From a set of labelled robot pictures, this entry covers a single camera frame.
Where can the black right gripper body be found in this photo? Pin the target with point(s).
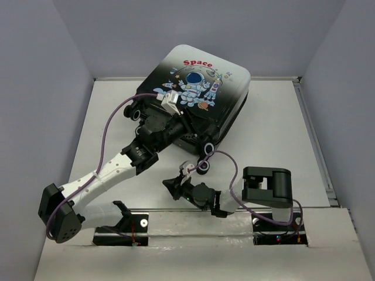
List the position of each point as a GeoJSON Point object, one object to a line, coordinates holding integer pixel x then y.
{"type": "Point", "coordinates": [188, 187]}

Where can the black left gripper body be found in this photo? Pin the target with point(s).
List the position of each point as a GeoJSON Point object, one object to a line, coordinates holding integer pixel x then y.
{"type": "Point", "coordinates": [179, 127]}

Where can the black space-print kids suitcase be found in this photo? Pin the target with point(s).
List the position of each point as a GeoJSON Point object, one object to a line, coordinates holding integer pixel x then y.
{"type": "Point", "coordinates": [212, 89]}

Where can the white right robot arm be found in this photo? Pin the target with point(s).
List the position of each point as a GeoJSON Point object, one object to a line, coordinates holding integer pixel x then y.
{"type": "Point", "coordinates": [267, 186]}

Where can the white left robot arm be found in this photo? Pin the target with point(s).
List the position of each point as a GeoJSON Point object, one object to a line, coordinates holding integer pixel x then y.
{"type": "Point", "coordinates": [61, 208]}

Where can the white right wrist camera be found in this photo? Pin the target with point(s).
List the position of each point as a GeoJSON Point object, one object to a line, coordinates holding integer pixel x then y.
{"type": "Point", "coordinates": [186, 168]}

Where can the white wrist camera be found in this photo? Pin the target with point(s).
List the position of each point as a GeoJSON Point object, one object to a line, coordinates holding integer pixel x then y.
{"type": "Point", "coordinates": [169, 101]}
{"type": "Point", "coordinates": [186, 168]}

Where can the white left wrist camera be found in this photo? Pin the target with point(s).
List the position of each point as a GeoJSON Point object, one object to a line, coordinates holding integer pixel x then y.
{"type": "Point", "coordinates": [169, 101]}

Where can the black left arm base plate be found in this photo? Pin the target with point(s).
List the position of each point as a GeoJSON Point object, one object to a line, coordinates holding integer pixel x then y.
{"type": "Point", "coordinates": [131, 230]}

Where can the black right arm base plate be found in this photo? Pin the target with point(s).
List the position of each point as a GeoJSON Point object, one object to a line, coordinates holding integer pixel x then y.
{"type": "Point", "coordinates": [265, 233]}

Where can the aluminium table edge rail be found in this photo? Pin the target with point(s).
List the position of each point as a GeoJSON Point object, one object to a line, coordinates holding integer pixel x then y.
{"type": "Point", "coordinates": [329, 189]}

